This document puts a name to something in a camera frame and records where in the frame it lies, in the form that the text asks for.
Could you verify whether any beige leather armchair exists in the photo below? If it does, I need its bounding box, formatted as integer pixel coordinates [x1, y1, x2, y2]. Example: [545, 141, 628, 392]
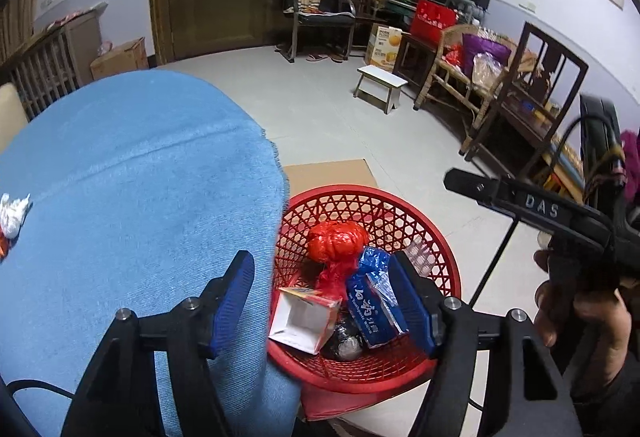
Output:
[0, 82, 29, 153]

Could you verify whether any large dark wooden chair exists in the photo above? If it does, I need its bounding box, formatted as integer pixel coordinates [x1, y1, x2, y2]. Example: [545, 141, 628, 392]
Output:
[460, 21, 590, 179]

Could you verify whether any white crumpled tissue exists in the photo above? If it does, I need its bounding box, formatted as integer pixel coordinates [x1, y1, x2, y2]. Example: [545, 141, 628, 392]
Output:
[0, 193, 34, 238]

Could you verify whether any red plastic bag bundle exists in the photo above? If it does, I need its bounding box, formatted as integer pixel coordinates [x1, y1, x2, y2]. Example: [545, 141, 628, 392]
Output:
[306, 221, 372, 304]

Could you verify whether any blue plastic bag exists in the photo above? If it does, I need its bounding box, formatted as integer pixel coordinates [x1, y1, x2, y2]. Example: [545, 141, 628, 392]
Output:
[357, 246, 394, 279]

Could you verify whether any blue tablecloth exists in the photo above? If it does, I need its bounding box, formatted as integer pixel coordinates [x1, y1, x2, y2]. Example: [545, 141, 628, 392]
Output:
[0, 70, 304, 437]

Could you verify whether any flat cardboard sheet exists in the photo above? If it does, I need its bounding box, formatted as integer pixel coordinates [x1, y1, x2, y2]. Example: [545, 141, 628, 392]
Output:
[282, 159, 382, 214]

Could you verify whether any black metal chair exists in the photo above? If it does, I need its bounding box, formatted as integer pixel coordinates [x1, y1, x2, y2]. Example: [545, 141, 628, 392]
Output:
[281, 0, 357, 64]

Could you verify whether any red gift box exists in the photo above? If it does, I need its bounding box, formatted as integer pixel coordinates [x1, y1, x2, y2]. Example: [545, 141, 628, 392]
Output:
[410, 0, 459, 43]

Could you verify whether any blue toothpaste box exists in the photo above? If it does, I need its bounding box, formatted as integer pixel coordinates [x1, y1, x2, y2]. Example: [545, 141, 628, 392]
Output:
[346, 269, 412, 351]

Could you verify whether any black plastic bag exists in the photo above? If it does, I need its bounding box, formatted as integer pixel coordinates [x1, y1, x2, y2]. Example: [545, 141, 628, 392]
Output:
[320, 321, 366, 362]

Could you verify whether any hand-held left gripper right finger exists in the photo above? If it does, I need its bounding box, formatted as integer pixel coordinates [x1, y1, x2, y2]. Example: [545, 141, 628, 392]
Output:
[389, 252, 583, 437]

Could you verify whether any clear plastic tray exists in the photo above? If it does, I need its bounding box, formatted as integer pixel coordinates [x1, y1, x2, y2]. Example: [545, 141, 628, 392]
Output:
[402, 237, 442, 279]

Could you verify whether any clear plastic bag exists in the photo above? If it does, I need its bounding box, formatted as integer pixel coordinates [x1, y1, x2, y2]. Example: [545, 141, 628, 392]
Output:
[472, 53, 504, 89]

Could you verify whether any small white paper box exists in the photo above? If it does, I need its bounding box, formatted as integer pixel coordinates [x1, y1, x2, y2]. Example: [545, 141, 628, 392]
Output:
[268, 286, 344, 356]

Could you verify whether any black cable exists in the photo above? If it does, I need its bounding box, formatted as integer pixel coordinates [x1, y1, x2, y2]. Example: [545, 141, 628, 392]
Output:
[467, 114, 628, 313]
[0, 372, 76, 437]

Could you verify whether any wooden slatted cabinet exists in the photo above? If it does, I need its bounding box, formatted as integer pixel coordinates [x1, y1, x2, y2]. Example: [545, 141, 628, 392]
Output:
[0, 3, 109, 120]

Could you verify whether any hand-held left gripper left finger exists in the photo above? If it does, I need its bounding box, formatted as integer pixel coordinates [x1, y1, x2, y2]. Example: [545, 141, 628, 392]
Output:
[60, 249, 257, 437]

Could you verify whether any orange print cardboard box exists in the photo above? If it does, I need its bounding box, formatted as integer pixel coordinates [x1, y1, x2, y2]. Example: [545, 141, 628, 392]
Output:
[365, 24, 404, 73]

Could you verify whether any wicker chair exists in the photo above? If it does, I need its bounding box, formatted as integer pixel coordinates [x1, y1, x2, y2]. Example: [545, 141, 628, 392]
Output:
[414, 24, 532, 134]

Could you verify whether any black suitcase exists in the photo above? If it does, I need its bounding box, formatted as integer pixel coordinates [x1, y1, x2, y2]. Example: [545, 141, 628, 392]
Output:
[579, 94, 622, 204]

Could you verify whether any red plastic basket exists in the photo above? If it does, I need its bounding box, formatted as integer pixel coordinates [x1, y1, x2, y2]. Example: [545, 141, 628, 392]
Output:
[265, 184, 463, 395]

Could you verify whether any person's right forearm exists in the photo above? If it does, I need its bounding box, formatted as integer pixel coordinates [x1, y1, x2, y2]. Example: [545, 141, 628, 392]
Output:
[565, 352, 640, 437]

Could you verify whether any purple bag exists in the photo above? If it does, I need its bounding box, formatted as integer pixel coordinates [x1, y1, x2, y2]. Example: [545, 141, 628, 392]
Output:
[462, 33, 512, 74]

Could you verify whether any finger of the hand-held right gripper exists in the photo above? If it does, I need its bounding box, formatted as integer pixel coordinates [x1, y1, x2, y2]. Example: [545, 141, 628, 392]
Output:
[444, 168, 518, 219]

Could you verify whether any white small stool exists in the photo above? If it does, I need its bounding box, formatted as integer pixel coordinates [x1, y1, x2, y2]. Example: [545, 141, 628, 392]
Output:
[352, 64, 409, 114]

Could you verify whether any person's right hand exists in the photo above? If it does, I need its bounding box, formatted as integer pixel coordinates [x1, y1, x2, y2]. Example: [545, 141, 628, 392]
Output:
[532, 248, 636, 394]

